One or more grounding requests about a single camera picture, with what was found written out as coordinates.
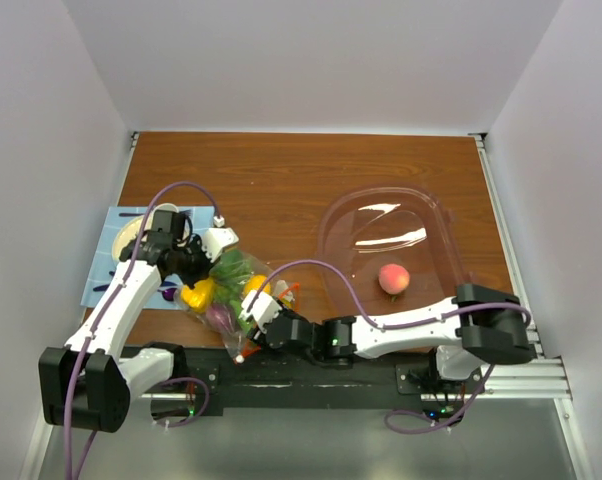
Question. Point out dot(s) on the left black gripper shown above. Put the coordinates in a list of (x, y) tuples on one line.
[(206, 265)]

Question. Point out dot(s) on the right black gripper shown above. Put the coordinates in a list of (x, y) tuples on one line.
[(255, 336)]

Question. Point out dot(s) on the clear zip top bag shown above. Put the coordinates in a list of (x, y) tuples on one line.
[(238, 345)]

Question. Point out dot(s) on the pink fake peach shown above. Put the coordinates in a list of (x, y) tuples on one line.
[(393, 279)]

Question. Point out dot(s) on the pink transparent plastic tub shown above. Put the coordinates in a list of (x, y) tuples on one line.
[(369, 228)]

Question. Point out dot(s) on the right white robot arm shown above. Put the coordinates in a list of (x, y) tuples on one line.
[(477, 326)]

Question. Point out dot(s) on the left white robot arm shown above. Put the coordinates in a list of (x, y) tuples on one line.
[(84, 384)]

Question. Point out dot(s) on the yellow fake bell pepper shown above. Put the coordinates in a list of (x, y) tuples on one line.
[(199, 297)]

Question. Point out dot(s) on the dark green fake pepper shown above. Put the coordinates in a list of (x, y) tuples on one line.
[(231, 272)]

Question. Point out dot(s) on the yellow fake lemon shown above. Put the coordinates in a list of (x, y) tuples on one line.
[(254, 283)]

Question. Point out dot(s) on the purple spoon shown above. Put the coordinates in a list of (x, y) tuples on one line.
[(168, 295)]

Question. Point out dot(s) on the grey cup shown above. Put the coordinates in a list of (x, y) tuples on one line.
[(169, 207)]

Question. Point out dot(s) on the cream floral plate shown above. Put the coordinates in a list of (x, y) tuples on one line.
[(127, 233)]

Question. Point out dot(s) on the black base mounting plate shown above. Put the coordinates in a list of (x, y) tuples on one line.
[(269, 380)]

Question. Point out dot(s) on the blue checked cloth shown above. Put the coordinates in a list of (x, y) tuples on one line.
[(104, 263)]

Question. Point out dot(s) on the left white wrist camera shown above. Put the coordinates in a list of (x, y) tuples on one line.
[(217, 239)]

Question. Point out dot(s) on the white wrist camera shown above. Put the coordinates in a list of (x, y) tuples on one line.
[(258, 310), (217, 239)]

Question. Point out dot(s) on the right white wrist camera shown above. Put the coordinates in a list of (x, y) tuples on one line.
[(258, 310)]

